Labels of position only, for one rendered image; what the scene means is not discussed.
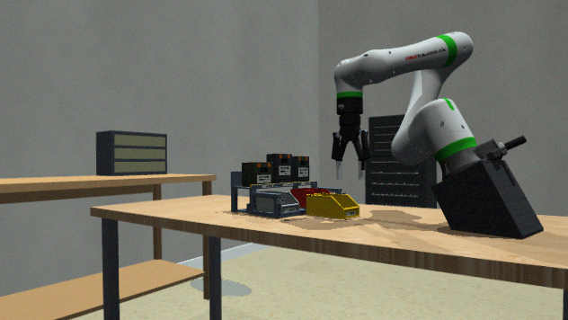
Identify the grey bin rack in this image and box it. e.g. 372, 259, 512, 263
231, 171, 346, 218

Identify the red open bin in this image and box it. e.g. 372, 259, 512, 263
290, 188, 330, 208

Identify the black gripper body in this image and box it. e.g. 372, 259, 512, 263
339, 114, 361, 141

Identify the grey open bin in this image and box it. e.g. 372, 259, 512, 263
256, 191, 300, 213

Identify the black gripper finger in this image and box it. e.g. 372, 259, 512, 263
332, 131, 349, 180
349, 130, 370, 180

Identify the olive green case with orange latches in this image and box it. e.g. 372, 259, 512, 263
242, 162, 273, 187

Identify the yellow bin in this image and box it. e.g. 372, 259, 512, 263
306, 193, 359, 219

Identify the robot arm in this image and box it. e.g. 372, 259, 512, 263
333, 32, 527, 181

